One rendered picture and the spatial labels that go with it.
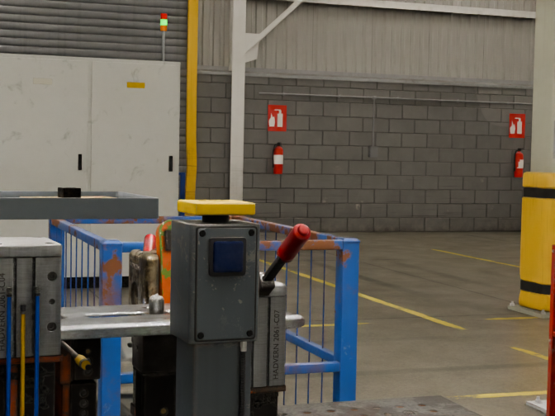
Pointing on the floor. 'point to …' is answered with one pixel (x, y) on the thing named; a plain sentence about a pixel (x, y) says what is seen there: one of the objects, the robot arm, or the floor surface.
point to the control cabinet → (90, 139)
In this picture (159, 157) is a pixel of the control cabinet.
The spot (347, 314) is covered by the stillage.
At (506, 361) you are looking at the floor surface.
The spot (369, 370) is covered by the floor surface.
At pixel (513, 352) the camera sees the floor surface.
